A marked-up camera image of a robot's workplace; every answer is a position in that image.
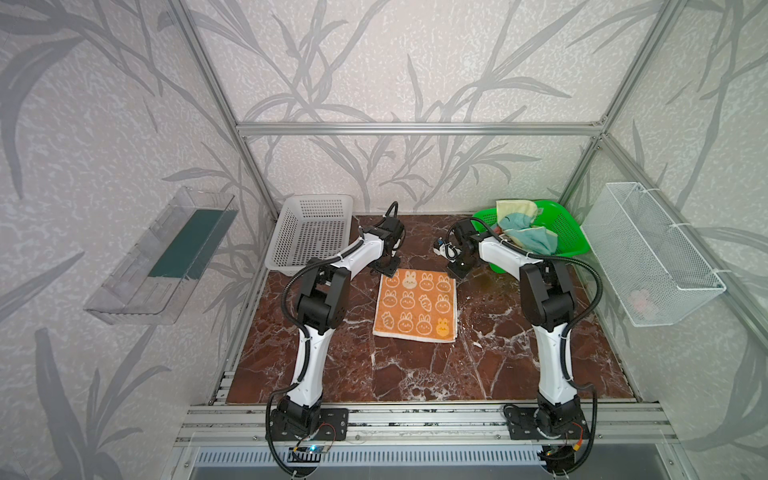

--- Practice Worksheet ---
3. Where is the orange bunny pattern towel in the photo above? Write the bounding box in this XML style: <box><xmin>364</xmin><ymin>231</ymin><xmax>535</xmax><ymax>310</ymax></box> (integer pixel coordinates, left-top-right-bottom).
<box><xmin>373</xmin><ymin>269</ymin><xmax>458</xmax><ymax>343</ymax></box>

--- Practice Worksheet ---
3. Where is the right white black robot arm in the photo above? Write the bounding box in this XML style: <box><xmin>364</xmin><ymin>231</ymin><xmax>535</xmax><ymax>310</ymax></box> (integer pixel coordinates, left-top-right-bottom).
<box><xmin>433</xmin><ymin>219</ymin><xmax>583</xmax><ymax>439</ymax></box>

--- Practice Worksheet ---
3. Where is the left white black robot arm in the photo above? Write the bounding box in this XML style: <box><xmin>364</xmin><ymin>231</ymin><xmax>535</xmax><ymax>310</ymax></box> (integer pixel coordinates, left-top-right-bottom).
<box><xmin>266</xmin><ymin>212</ymin><xmax>405</xmax><ymax>439</ymax></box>

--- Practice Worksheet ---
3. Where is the blue yellow towel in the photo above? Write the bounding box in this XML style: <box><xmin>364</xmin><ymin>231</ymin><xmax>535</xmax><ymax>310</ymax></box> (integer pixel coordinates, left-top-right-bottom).
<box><xmin>496</xmin><ymin>200</ymin><xmax>559</xmax><ymax>255</ymax></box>

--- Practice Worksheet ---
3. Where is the white plastic basket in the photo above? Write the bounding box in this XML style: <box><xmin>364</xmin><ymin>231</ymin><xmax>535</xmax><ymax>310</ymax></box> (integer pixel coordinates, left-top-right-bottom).
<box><xmin>264</xmin><ymin>194</ymin><xmax>353</xmax><ymax>277</ymax></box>

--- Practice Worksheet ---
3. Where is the green plastic basket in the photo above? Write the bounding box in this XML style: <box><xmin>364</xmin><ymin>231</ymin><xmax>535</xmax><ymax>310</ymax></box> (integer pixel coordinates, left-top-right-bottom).
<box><xmin>474</xmin><ymin>200</ymin><xmax>591</xmax><ymax>257</ymax></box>

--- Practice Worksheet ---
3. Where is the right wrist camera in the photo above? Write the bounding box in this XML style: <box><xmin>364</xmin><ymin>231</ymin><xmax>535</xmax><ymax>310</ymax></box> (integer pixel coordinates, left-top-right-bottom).
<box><xmin>433</xmin><ymin>237</ymin><xmax>461</xmax><ymax>262</ymax></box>

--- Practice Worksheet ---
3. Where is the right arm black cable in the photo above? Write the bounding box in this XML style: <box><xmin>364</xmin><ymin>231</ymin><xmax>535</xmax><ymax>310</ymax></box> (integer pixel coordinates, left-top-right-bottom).
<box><xmin>446</xmin><ymin>215</ymin><xmax>604</xmax><ymax>475</ymax></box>

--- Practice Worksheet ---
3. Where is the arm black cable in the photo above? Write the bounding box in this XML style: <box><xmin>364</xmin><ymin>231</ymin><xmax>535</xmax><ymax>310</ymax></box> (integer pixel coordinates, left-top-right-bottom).
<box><xmin>446</xmin><ymin>215</ymin><xmax>604</xmax><ymax>475</ymax></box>
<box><xmin>263</xmin><ymin>200</ymin><xmax>402</xmax><ymax>478</ymax></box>

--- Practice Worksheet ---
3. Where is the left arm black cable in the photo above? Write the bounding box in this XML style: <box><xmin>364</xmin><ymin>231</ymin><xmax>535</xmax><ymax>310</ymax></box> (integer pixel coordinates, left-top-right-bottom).
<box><xmin>263</xmin><ymin>200</ymin><xmax>402</xmax><ymax>478</ymax></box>

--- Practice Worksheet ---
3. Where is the pink object in wire basket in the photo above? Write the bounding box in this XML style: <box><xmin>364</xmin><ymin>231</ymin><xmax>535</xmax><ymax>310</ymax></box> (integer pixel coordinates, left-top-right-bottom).
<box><xmin>629</xmin><ymin>289</ymin><xmax>659</xmax><ymax>321</ymax></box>

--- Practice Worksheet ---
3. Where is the white wire mesh basket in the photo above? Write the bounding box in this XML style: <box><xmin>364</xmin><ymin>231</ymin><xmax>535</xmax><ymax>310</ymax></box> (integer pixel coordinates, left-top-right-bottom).
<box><xmin>582</xmin><ymin>182</ymin><xmax>726</xmax><ymax>327</ymax></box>

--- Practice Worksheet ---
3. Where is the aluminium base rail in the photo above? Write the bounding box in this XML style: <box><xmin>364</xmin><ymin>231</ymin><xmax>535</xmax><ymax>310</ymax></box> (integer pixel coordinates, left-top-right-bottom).
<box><xmin>167</xmin><ymin>400</ymin><xmax>680</xmax><ymax>478</ymax></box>

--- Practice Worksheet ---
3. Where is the clear acrylic wall shelf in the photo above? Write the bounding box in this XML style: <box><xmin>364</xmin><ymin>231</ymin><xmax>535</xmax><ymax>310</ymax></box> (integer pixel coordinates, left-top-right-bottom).
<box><xmin>84</xmin><ymin>187</ymin><xmax>239</xmax><ymax>326</ymax></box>

